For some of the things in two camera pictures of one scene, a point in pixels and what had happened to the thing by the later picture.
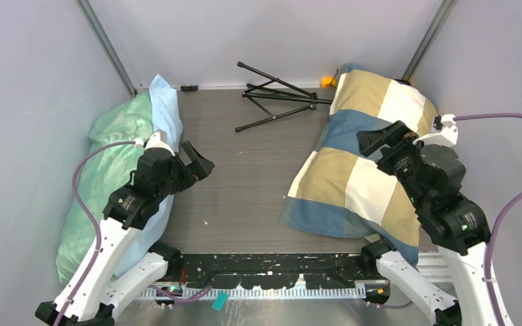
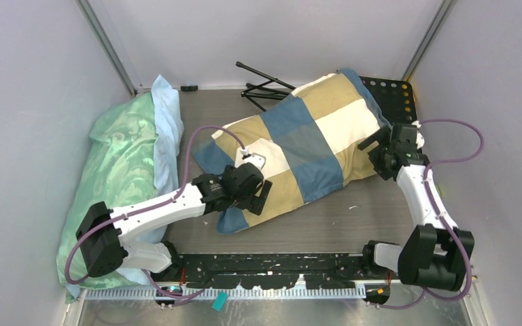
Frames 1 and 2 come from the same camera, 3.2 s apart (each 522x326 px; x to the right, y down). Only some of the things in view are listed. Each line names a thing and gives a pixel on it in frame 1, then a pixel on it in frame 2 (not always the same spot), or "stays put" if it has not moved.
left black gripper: x=199 y=168 -> x=256 y=202
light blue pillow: x=166 y=118 stays put
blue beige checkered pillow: x=338 y=187 -> x=309 y=142
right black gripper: x=397 y=133 stays put
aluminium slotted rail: x=204 y=291 stays put
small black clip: x=189 y=88 stays put
